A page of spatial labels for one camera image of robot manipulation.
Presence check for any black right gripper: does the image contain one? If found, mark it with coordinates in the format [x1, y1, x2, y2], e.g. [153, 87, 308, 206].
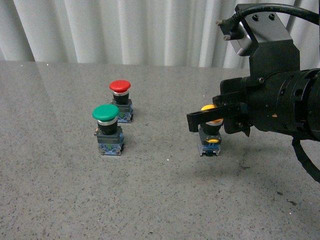
[186, 71, 295, 136]

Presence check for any yellow mushroom push button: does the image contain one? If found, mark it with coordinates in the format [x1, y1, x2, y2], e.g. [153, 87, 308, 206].
[197, 118, 223, 157]

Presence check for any red mushroom push button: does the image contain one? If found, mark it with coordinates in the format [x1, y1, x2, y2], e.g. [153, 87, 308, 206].
[109, 79, 134, 123]

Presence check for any green mushroom push button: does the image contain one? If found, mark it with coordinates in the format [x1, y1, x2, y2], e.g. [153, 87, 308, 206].
[92, 104, 125, 156]

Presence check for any white pleated curtain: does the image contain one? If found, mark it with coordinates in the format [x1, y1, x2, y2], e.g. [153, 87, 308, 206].
[0, 0, 320, 70]

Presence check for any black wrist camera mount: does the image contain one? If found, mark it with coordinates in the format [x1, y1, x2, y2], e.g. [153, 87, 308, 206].
[216, 3, 301, 86]

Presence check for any black lower arm cable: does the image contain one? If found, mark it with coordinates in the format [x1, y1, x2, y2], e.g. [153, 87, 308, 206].
[291, 137, 320, 183]

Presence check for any black camera cable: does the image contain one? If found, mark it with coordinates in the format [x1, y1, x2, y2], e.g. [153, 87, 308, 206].
[229, 5, 320, 33]

